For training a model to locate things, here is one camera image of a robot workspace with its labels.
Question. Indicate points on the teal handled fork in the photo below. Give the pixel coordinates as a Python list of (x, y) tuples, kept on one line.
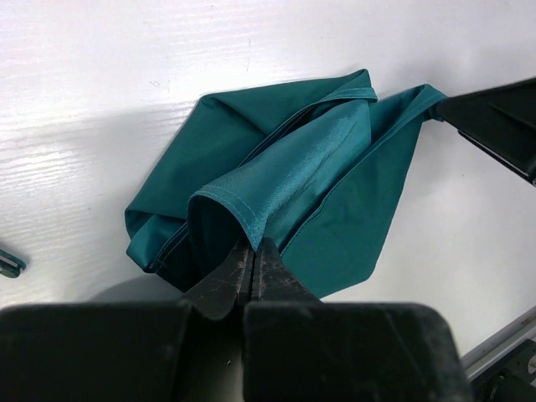
[(12, 265)]

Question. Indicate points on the aluminium frame rail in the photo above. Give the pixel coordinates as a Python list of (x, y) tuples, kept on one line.
[(484, 355)]

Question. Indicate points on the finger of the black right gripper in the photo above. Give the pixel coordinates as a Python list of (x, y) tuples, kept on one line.
[(499, 121)]

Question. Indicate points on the teal cloth napkin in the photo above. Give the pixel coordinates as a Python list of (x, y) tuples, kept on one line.
[(318, 166)]

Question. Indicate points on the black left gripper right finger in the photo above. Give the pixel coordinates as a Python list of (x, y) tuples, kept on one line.
[(273, 282)]

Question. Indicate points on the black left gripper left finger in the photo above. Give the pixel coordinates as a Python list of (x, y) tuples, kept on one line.
[(227, 287)]

